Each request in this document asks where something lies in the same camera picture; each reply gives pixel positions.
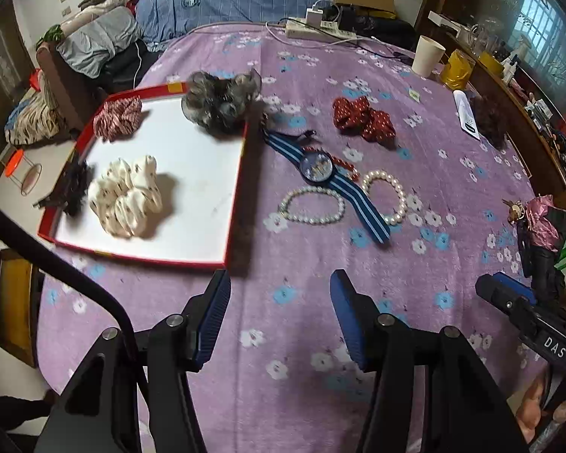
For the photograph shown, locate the yellow bag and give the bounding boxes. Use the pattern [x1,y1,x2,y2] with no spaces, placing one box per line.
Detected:
[440,49,475,91]

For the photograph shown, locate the white printed scrunchie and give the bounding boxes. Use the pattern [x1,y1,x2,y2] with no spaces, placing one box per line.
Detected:
[87,155,163,239]

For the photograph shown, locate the red polka-dot scrunchie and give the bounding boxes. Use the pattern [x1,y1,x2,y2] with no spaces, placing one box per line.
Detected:
[332,96,397,145]

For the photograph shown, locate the brown patterned blanket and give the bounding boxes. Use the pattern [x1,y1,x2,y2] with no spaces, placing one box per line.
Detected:
[5,87,67,147]

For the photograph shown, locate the black hair claw clip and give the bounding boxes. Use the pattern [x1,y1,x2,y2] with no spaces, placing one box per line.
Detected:
[33,160,89,218]

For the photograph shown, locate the blue checked quilt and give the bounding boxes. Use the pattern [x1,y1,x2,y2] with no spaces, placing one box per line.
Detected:
[136,0,333,50]

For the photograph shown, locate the red plaid scrunchie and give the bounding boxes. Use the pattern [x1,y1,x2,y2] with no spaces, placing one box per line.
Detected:
[93,97,145,143]

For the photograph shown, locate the brown clothes pile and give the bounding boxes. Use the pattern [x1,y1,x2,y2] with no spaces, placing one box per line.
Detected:
[78,0,147,12]

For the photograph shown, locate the white pearl bracelet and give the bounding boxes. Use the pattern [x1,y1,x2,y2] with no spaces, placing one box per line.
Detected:
[278,186,346,225]
[361,170,408,226]

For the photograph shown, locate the wooden glass cabinet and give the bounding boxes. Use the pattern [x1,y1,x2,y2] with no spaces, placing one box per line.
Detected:
[415,0,566,208]

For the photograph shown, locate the grey brown fluffy scrunchie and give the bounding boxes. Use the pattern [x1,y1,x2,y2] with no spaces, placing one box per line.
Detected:
[181,70,263,135]

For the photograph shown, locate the beige paper cup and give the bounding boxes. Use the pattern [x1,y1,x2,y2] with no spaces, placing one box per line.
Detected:
[411,35,447,77]

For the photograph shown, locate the person's right hand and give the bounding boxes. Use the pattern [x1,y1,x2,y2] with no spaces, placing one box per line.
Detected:
[516,373,566,444]

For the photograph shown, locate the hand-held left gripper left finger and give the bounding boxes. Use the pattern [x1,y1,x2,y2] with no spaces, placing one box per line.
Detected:
[35,269,232,453]

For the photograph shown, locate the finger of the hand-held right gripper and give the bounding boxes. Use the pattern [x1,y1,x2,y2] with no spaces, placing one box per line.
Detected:
[493,271,539,307]
[475,274,524,314]

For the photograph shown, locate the black curved cable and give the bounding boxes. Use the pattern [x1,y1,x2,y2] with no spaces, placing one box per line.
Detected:
[0,196,137,354]

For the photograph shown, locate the wooden glass-panel doors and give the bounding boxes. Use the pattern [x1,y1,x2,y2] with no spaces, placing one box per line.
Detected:
[0,0,34,194]

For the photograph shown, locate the pink and black folded umbrella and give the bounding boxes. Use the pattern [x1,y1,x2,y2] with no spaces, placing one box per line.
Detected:
[516,194,566,296]

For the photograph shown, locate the red tray with white inside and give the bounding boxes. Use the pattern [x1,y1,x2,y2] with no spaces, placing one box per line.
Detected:
[37,82,250,267]

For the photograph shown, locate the wooden chair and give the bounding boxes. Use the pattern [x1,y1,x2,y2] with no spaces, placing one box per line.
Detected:
[0,245,45,369]

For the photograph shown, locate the grey pillow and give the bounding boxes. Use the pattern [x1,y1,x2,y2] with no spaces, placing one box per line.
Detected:
[57,7,142,79]

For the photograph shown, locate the small keychain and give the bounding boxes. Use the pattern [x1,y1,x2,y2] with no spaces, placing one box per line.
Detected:
[502,198,526,225]

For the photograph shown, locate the red round stool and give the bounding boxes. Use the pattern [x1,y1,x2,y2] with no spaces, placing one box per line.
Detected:
[2,148,43,196]

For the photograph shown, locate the blue striped wristwatch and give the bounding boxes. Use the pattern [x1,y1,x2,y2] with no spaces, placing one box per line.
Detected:
[263,128,391,246]

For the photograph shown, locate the white packet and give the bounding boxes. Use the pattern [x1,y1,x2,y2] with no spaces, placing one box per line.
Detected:
[454,89,481,141]

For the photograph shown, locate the white power strip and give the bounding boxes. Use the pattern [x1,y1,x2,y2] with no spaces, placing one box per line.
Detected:
[285,18,357,41]

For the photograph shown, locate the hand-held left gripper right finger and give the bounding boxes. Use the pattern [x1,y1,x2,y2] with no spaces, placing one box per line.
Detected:
[329,269,531,453]

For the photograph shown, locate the red bead bracelet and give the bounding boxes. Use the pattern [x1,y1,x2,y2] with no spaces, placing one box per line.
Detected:
[304,146,361,182]

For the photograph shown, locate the black plastic bag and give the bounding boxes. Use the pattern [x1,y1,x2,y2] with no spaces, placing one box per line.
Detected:
[356,13,418,52]

